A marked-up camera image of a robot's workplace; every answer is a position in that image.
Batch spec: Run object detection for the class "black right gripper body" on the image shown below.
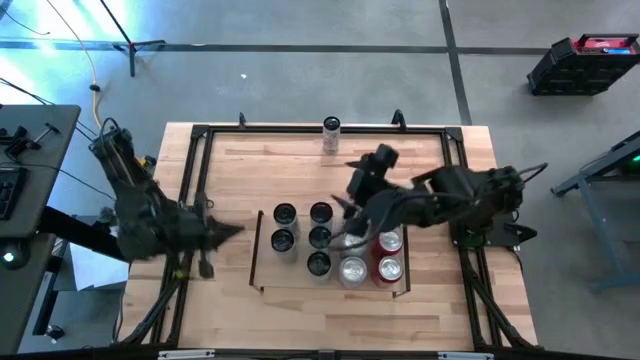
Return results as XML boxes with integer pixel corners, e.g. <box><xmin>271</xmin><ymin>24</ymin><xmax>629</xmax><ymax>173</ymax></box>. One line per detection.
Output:
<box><xmin>343</xmin><ymin>143</ymin><xmax>401</xmax><ymax>237</ymax></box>

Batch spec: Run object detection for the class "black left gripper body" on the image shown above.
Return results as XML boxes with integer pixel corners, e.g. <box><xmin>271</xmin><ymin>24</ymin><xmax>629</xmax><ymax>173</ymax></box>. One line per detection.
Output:
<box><xmin>172</xmin><ymin>191</ymin><xmax>217</xmax><ymax>280</ymax></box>

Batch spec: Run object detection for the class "white slim can blue palm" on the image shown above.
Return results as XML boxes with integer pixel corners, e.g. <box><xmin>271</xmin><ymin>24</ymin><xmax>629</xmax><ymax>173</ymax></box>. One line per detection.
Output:
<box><xmin>305</xmin><ymin>250</ymin><xmax>333</xmax><ymax>281</ymax></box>
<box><xmin>308</xmin><ymin>201</ymin><xmax>335</xmax><ymax>229</ymax></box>

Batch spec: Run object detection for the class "white slim energy can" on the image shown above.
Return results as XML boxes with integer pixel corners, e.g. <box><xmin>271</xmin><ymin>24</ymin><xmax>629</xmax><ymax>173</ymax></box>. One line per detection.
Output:
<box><xmin>273</xmin><ymin>202</ymin><xmax>300</xmax><ymax>231</ymax></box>
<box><xmin>307</xmin><ymin>225</ymin><xmax>334</xmax><ymax>254</ymax></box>

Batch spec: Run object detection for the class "red cola can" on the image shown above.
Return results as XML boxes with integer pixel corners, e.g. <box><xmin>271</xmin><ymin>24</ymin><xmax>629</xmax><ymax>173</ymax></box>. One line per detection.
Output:
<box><xmin>373</xmin><ymin>229</ymin><xmax>405</xmax><ymax>259</ymax></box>
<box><xmin>372</xmin><ymin>255</ymin><xmax>405</xmax><ymax>289</ymax></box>

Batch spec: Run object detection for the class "white slim can green palm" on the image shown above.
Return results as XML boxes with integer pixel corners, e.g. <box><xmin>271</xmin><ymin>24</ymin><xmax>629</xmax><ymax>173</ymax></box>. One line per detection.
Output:
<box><xmin>321</xmin><ymin>115</ymin><xmax>343</xmax><ymax>155</ymax></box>
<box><xmin>269</xmin><ymin>228</ymin><xmax>297</xmax><ymax>264</ymax></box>

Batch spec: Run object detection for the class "pink and white soda can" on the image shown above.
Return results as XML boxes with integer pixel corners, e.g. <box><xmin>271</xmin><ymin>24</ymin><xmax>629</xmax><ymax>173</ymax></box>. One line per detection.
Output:
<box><xmin>338</xmin><ymin>255</ymin><xmax>370</xmax><ymax>290</ymax></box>

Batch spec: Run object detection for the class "wooden shelf with black legs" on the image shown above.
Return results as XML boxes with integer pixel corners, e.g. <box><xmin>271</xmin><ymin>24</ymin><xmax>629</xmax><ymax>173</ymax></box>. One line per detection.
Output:
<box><xmin>248</xmin><ymin>209</ymin><xmax>412</xmax><ymax>299</ymax></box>

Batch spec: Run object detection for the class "white paper sheet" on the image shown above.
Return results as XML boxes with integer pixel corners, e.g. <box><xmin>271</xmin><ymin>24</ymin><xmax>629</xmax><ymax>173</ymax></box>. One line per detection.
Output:
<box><xmin>68</xmin><ymin>224</ymin><xmax>136</xmax><ymax>292</ymax></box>

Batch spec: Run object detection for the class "black desk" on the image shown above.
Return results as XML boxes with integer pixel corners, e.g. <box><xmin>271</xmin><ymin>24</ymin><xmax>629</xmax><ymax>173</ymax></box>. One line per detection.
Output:
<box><xmin>0</xmin><ymin>103</ymin><xmax>82</xmax><ymax>239</ymax></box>
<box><xmin>0</xmin><ymin>232</ymin><xmax>57</xmax><ymax>355</ymax></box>

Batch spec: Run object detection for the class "black computer mouse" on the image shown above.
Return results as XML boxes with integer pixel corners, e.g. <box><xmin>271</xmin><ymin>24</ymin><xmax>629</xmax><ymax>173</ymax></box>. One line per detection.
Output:
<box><xmin>0</xmin><ymin>243</ymin><xmax>29</xmax><ymax>271</ymax></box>

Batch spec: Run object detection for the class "black light stand tripod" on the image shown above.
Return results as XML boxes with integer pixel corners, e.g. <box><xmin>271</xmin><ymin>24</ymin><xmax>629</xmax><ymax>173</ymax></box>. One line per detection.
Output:
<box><xmin>97</xmin><ymin>0</ymin><xmax>167</xmax><ymax>79</ymax></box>

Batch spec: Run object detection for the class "black keyboard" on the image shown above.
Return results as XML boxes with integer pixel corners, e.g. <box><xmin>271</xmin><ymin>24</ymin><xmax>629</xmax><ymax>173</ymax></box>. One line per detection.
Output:
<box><xmin>0</xmin><ymin>167</ymin><xmax>29</xmax><ymax>222</ymax></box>

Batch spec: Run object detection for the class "black and red toolbox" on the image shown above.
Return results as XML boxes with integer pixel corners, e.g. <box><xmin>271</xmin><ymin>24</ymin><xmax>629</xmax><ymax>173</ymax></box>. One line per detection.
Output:
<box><xmin>525</xmin><ymin>33</ymin><xmax>640</xmax><ymax>97</ymax></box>

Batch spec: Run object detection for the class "black device green light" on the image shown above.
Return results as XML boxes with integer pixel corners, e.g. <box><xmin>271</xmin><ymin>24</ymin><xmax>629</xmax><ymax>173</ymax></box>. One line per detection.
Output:
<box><xmin>619</xmin><ymin>149</ymin><xmax>640</xmax><ymax>176</ymax></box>

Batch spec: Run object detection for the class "black metal table frame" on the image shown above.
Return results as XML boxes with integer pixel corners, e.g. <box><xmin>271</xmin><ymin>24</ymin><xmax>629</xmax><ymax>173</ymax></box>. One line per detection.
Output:
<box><xmin>187</xmin><ymin>122</ymin><xmax>489</xmax><ymax>351</ymax></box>

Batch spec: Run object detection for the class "silver mounting bracket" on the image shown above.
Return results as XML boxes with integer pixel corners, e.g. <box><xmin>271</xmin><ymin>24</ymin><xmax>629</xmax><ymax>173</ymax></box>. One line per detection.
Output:
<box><xmin>157</xmin><ymin>349</ymin><xmax>216</xmax><ymax>360</ymax></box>
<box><xmin>438</xmin><ymin>351</ymin><xmax>495</xmax><ymax>360</ymax></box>

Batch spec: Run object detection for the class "black overhead rig frame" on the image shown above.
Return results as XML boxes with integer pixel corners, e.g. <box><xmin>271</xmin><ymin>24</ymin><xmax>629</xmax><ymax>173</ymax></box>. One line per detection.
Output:
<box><xmin>0</xmin><ymin>239</ymin><xmax>640</xmax><ymax>360</ymax></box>

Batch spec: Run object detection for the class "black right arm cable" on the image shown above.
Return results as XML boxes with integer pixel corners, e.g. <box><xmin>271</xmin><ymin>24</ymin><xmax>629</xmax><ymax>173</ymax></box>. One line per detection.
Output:
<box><xmin>518</xmin><ymin>161</ymin><xmax>549</xmax><ymax>182</ymax></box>

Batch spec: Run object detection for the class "yellow cable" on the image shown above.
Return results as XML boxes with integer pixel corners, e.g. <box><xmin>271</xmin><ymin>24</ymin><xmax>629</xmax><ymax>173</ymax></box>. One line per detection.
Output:
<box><xmin>47</xmin><ymin>0</ymin><xmax>151</xmax><ymax>169</ymax></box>

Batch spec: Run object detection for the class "grey desk frame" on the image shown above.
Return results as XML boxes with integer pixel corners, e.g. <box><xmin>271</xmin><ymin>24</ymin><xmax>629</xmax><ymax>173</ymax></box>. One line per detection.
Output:
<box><xmin>549</xmin><ymin>130</ymin><xmax>640</xmax><ymax>294</ymax></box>

